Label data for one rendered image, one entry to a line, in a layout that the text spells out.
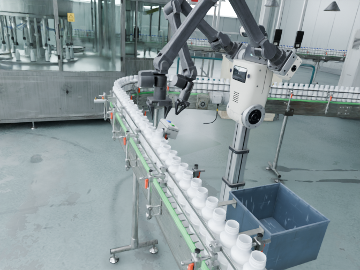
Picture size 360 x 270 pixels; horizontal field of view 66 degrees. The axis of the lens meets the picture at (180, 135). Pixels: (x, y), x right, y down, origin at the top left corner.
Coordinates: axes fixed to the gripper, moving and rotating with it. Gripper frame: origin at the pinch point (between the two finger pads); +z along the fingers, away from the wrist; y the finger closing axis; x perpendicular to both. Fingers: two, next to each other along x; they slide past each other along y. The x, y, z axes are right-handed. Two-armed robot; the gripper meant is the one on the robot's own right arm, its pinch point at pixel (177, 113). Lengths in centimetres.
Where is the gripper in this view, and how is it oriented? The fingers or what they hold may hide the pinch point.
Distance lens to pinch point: 163.2
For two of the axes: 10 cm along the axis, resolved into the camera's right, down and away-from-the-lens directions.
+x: 8.4, 2.5, 4.8
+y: 3.7, 3.7, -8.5
